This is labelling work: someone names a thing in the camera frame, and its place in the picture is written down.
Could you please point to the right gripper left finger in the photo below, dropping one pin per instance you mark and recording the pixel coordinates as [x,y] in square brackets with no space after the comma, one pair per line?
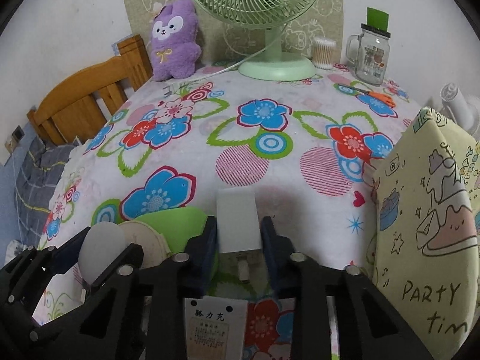
[184,275]

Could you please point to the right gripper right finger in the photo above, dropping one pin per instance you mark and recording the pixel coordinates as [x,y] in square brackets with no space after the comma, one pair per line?
[293,275]

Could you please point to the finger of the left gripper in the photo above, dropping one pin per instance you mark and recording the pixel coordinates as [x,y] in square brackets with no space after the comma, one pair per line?
[107,325]
[25,278]

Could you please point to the white charger cube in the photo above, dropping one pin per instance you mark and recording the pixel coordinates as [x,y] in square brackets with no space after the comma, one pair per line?
[238,224]

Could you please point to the white oval object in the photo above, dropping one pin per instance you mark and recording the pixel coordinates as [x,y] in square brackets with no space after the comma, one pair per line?
[104,242]

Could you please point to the crumpled white clothing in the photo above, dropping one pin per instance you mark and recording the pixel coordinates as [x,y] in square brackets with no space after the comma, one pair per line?
[14,249]

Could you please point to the white medicine box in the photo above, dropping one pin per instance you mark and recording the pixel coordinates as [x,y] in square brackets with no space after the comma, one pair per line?
[215,327]

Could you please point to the plaid blue bedding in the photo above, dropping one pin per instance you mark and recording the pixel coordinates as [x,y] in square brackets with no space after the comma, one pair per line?
[43,206]

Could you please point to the floral tablecloth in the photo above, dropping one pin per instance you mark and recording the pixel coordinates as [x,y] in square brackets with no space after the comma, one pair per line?
[308,149]

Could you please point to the yellow cartoon wrapped box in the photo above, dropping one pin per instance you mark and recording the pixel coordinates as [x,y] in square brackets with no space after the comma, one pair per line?
[427,251]

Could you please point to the purple plush bunny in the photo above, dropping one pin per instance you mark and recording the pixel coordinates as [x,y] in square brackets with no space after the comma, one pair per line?
[174,49]

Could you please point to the cartoon patterned backboard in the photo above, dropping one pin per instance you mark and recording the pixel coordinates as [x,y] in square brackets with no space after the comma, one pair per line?
[225,42]

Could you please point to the white floor fan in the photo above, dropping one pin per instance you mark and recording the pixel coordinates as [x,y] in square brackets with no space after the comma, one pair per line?
[463,109]

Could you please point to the cotton swab container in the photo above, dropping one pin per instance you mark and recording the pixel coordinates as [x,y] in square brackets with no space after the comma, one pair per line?
[323,52]

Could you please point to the glass mason jar mug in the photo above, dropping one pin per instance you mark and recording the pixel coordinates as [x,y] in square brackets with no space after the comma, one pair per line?
[368,52]

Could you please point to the green table fan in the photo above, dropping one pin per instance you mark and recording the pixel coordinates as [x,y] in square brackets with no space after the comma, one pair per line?
[272,16]

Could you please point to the orange handled scissors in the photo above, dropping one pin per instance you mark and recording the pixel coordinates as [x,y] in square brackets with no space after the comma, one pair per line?
[388,100]

